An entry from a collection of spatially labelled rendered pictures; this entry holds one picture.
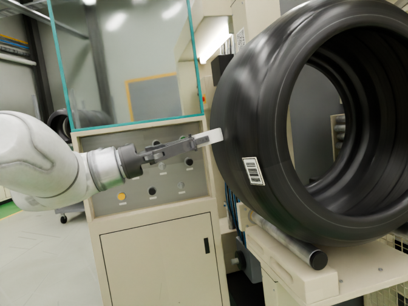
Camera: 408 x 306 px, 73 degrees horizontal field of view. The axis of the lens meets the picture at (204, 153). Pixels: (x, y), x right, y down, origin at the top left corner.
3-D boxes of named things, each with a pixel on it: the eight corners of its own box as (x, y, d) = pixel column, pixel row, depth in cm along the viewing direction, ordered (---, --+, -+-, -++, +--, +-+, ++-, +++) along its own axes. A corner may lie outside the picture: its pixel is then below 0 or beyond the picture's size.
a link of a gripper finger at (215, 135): (192, 135, 63) (192, 136, 63) (220, 127, 65) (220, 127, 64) (195, 148, 64) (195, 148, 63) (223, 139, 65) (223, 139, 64)
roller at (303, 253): (250, 208, 95) (262, 208, 96) (248, 221, 95) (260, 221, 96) (312, 251, 61) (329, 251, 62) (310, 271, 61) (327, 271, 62)
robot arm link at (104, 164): (91, 150, 63) (117, 142, 64) (104, 187, 64) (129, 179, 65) (84, 153, 54) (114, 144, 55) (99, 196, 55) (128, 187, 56)
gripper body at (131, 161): (114, 149, 55) (158, 136, 57) (117, 146, 64) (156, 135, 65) (125, 183, 57) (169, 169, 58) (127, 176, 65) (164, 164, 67)
